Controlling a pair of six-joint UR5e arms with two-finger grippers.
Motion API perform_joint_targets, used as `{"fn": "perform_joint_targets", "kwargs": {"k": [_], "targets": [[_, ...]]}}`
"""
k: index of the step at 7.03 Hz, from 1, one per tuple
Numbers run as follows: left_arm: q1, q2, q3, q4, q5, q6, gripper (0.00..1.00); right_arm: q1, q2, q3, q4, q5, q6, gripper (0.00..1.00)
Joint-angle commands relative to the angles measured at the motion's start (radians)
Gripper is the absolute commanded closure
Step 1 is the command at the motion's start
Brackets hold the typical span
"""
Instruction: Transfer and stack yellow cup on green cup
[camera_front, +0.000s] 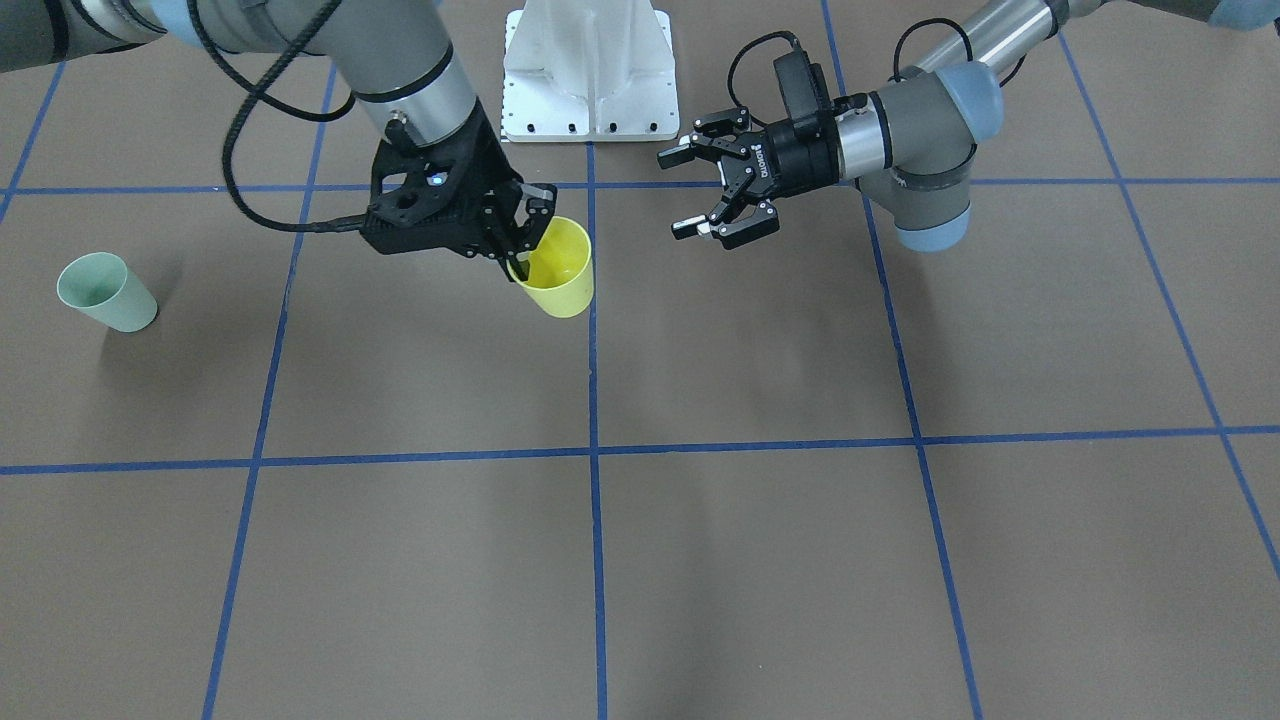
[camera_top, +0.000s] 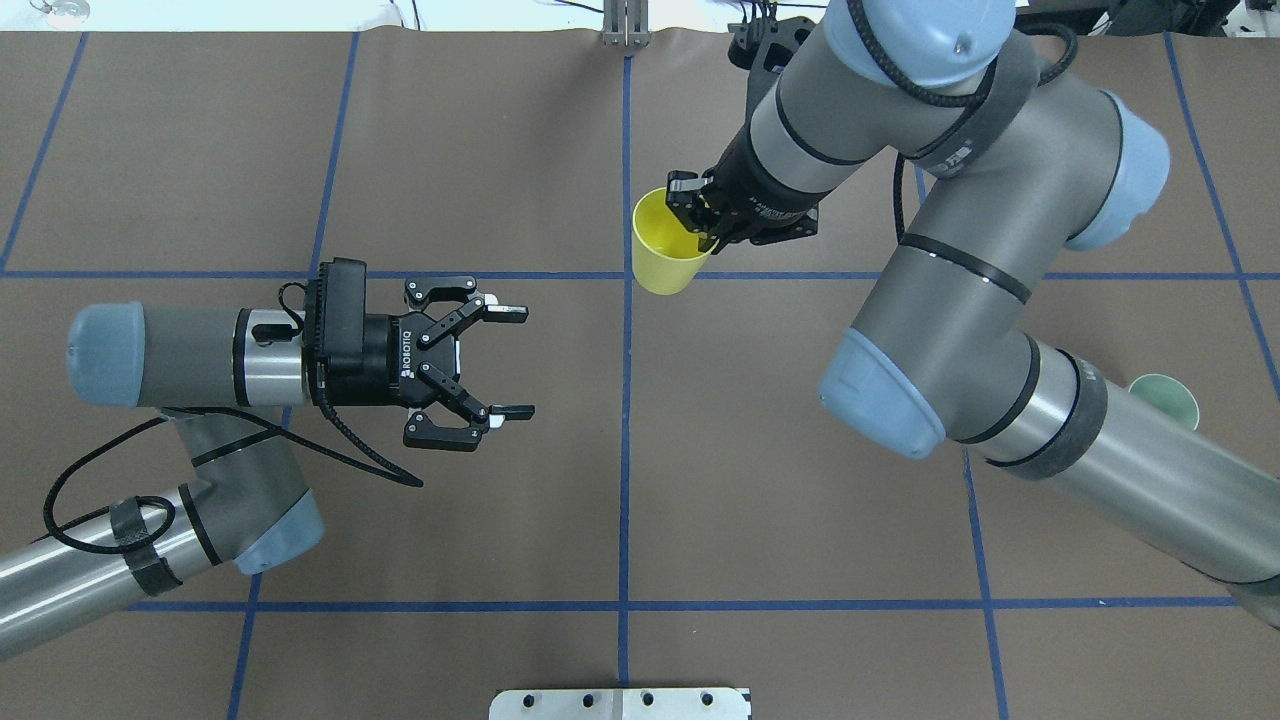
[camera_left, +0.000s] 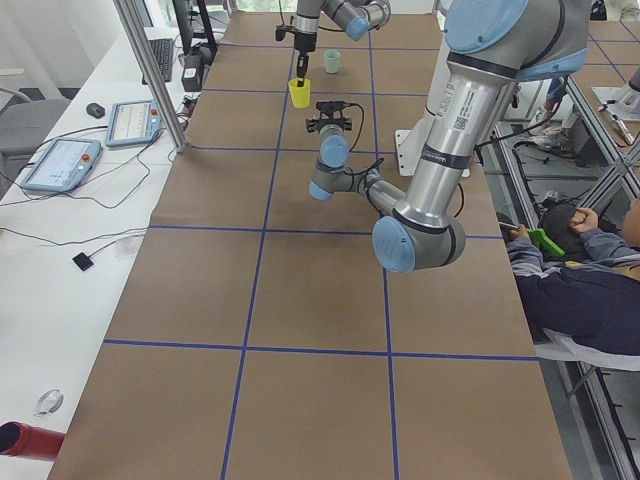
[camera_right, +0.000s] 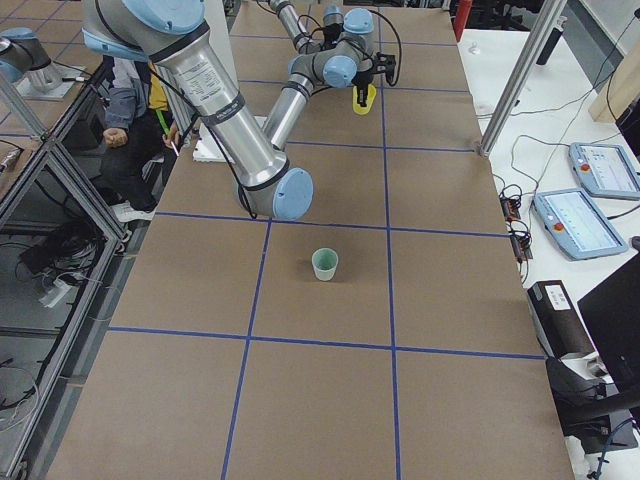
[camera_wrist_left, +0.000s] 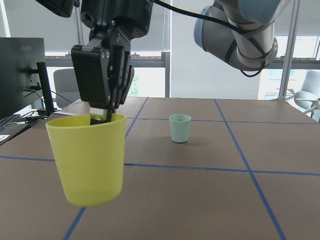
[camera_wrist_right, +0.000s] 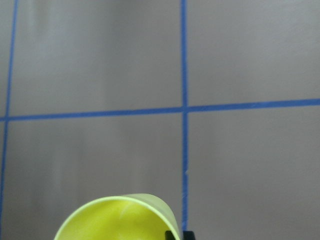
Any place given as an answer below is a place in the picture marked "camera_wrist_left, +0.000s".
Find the white office chair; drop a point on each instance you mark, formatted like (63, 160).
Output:
(310, 90)

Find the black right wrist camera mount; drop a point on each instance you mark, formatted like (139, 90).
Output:
(62, 8)

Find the aluminium frame post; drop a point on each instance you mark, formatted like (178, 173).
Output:
(289, 51)

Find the grey office chair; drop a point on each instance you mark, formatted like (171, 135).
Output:
(66, 87)

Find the black monitor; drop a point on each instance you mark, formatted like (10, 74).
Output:
(23, 75)

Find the yellow plastic cup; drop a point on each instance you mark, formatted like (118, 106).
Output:
(89, 158)

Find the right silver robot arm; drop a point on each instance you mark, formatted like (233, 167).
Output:
(239, 32)

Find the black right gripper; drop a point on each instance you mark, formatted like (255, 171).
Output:
(102, 67)

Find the black keyboard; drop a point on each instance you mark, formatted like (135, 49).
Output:
(8, 119)

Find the green plastic cup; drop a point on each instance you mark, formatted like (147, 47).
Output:
(180, 125)

